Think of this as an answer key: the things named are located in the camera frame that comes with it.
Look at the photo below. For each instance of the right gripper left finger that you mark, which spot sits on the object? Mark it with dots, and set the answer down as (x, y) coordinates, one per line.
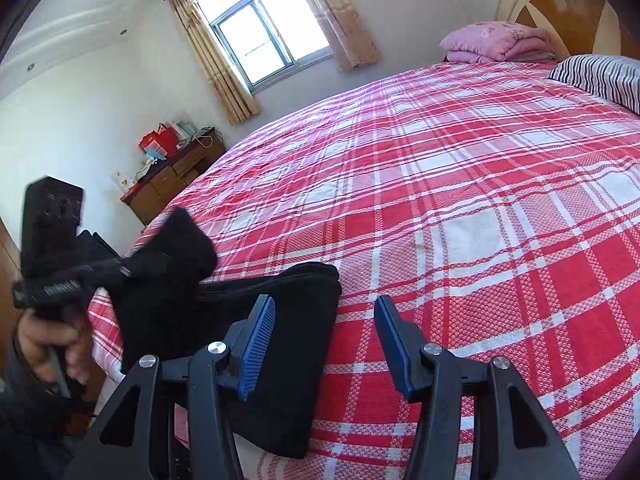
(133, 436)

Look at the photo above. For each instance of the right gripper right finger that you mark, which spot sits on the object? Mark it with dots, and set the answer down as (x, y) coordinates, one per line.
(513, 437)

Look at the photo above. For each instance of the black pants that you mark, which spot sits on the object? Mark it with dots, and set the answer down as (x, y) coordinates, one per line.
(175, 315)

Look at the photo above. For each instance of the person's left hand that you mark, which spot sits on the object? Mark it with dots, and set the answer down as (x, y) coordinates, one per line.
(48, 362)

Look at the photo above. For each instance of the black folding chair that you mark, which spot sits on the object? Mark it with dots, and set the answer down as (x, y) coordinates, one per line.
(92, 247)

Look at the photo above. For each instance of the brown wooden door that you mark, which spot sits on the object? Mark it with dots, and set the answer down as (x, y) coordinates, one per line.
(9, 272)

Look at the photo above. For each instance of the white greeting card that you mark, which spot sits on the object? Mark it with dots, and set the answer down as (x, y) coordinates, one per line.
(122, 181)

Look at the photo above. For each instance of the brown wooden desk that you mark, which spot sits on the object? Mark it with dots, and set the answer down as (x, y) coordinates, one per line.
(165, 180)

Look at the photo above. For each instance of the red gift bag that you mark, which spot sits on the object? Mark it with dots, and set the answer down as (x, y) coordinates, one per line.
(162, 140)

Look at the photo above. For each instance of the red plaid bedspread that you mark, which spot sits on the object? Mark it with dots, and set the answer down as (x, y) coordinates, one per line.
(500, 211)

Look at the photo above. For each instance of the left beige curtain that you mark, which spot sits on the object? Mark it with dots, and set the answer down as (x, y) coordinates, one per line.
(233, 97)

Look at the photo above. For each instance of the beige curtain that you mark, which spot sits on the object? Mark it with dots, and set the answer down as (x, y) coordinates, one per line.
(233, 97)
(349, 39)

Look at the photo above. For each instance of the right beige curtain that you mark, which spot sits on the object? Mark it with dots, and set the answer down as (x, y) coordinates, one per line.
(349, 39)

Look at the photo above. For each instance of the striped pillow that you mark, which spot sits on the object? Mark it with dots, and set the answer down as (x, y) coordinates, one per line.
(611, 77)

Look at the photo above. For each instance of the pink folded blanket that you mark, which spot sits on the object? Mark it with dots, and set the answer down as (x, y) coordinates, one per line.
(498, 41)

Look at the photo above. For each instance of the cream wooden headboard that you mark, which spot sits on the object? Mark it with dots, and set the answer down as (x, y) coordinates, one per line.
(574, 26)

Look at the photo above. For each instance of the window with metal frame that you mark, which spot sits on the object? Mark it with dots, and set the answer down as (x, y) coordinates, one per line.
(266, 40)

